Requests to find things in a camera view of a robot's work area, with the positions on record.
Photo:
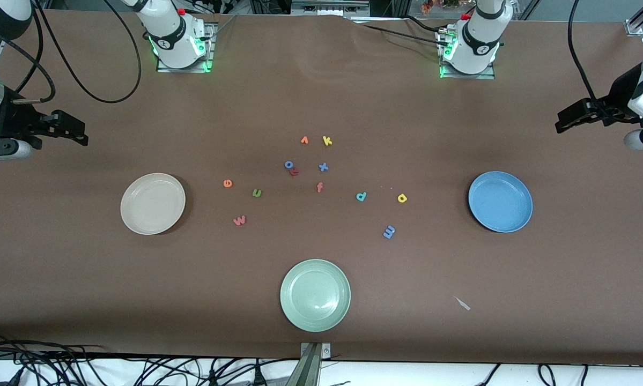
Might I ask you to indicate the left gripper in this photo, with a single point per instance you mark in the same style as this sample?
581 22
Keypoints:
615 98

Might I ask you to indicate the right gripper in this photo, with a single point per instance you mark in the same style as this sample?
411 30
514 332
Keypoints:
11 121

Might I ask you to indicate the pink letter w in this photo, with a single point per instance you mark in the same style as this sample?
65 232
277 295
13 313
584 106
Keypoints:
239 222

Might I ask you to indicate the blue letter m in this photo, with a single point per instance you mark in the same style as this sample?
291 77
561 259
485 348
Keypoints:
389 232

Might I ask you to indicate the beige plate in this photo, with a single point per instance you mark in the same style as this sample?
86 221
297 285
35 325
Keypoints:
152 203

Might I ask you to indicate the blue plate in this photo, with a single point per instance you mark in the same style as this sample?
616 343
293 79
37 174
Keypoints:
501 202

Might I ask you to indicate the white tape scrap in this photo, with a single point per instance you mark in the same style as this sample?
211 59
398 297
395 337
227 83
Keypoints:
463 304

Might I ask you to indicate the brown table cover sheet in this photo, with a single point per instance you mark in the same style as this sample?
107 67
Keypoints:
321 96

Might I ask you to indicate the grey metal box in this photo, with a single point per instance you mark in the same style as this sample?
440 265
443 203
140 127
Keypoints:
326 8

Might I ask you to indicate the green plate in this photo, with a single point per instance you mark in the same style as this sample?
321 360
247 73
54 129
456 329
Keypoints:
315 295

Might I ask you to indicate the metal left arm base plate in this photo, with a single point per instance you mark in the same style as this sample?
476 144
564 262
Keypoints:
487 76

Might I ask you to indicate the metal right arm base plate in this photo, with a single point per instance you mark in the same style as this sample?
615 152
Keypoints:
163 68

